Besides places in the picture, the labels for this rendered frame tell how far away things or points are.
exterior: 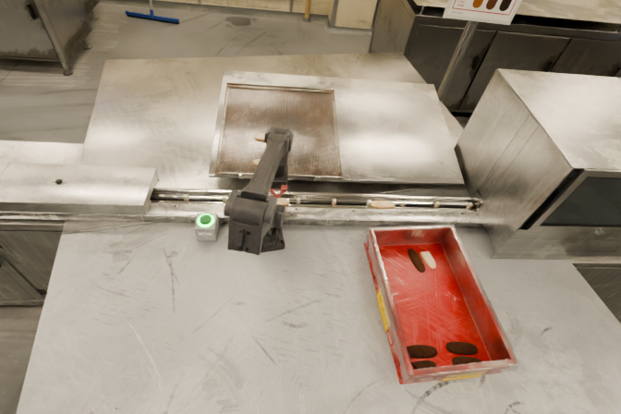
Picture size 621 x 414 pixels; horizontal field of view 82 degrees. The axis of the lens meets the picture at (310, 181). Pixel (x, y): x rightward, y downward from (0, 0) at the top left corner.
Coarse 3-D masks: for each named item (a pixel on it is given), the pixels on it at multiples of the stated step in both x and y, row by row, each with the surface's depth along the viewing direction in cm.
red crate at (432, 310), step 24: (384, 264) 126; (408, 264) 127; (408, 288) 121; (432, 288) 122; (456, 288) 122; (408, 312) 115; (432, 312) 116; (456, 312) 116; (408, 336) 110; (432, 336) 110; (456, 336) 111; (480, 336) 112; (432, 360) 106
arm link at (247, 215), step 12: (240, 204) 79; (252, 204) 79; (264, 204) 80; (240, 216) 79; (252, 216) 79; (276, 216) 113; (240, 228) 80; (252, 228) 80; (264, 228) 95; (228, 240) 82; (240, 240) 82; (252, 240) 81; (252, 252) 83
